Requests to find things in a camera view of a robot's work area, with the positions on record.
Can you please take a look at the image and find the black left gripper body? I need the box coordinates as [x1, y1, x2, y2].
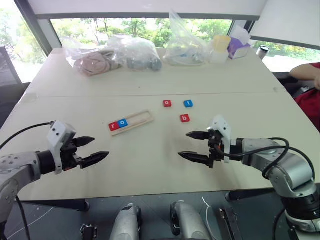
[60, 137, 84, 172]

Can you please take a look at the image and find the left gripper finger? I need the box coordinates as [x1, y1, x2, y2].
[75, 136, 96, 149]
[80, 151, 110, 169]

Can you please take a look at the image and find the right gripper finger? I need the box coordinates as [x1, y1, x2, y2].
[185, 131, 214, 141]
[177, 150, 210, 165]

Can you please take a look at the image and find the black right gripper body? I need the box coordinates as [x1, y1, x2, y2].
[207, 130, 225, 170]

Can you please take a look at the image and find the wooden letter tray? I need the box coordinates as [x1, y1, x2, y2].
[108, 109, 155, 137]

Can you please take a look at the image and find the silver robot right leg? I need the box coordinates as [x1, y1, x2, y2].
[169, 200, 209, 240]

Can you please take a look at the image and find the silver robot leg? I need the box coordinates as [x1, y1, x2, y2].
[109, 203, 143, 240]
[169, 200, 209, 240]

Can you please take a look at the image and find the silver robot left leg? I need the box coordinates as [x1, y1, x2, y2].
[109, 203, 143, 240]

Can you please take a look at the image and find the long black metal bar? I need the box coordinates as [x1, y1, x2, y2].
[218, 206, 245, 240]

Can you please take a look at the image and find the plastic bag with pink cloth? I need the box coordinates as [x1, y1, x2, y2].
[62, 37, 124, 79]

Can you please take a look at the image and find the clear bag with blue-white items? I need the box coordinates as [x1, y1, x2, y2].
[162, 9, 214, 68]

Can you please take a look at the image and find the white container with yellow lid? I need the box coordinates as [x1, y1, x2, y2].
[209, 34, 233, 65]

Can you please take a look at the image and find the purple tissue box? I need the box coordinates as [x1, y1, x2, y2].
[226, 24, 252, 61]

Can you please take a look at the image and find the plastic bag with grey items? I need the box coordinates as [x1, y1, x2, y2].
[107, 35, 164, 73]

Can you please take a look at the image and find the black office chair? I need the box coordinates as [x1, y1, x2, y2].
[271, 71, 312, 99]

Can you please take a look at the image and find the dark tumbler cup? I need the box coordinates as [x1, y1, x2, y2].
[255, 45, 271, 61]

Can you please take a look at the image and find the person's red clothing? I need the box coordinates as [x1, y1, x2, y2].
[294, 88, 320, 134]

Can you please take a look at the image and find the black chair with mesh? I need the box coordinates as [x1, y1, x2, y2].
[0, 45, 22, 87]

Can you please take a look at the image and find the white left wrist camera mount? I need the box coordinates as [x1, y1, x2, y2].
[46, 119, 77, 175]

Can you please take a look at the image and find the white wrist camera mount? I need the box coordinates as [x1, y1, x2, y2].
[46, 119, 77, 175]
[206, 114, 232, 165]

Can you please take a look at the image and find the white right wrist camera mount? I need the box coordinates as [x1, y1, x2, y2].
[206, 114, 232, 165]

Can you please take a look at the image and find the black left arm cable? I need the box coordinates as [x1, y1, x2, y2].
[0, 121, 55, 151]

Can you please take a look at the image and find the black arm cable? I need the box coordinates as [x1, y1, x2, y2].
[216, 137, 316, 181]
[0, 121, 55, 151]

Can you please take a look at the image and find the black table leg bracket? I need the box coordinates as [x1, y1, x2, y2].
[224, 187, 276, 202]

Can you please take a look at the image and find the white thin cord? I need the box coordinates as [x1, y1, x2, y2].
[201, 196, 216, 240]

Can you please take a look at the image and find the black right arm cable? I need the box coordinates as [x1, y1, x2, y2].
[216, 137, 316, 181]

